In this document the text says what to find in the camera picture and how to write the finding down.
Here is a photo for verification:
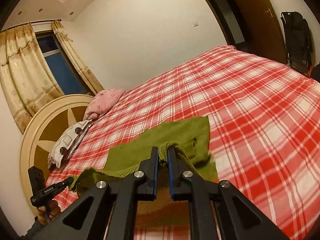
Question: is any curtain rod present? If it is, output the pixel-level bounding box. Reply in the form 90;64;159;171
30;19;62;26

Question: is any narrow beige curtain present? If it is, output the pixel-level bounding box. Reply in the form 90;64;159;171
51;20;105;95

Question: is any grey patterned pillow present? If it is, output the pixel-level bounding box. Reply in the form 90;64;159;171
47;120;93;168

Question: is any green knit sweater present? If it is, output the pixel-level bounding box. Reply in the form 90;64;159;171
69;116;218;215

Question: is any cream wooden headboard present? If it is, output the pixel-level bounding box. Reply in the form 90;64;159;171
19;94;94;203

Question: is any brown wooden door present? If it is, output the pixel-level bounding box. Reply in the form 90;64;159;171
224;0;288;64

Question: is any bed with red plaid sheet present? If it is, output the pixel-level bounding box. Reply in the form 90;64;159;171
46;45;320;240

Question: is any black bag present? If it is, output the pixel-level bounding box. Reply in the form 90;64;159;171
309;64;320;80

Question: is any person's left forearm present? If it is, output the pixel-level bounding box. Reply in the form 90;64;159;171
19;217;48;240

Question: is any person's left hand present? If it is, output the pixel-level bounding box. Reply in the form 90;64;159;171
36;199;62;227

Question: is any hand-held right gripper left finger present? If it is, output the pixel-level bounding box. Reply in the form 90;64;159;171
34;146;159;240

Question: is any wide beige curtain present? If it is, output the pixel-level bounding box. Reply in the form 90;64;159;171
0;24;65;134

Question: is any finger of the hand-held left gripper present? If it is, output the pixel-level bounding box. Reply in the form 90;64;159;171
59;176;75;189

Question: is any dark framed window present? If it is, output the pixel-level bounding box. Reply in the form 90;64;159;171
36;32;90;95

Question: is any pink floral pillow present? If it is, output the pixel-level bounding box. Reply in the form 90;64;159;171
83;88;125;120

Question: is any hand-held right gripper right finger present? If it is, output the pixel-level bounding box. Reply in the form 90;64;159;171
167;146;292;240

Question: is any dark wooden door frame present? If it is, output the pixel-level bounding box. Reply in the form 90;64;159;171
192;0;253;52

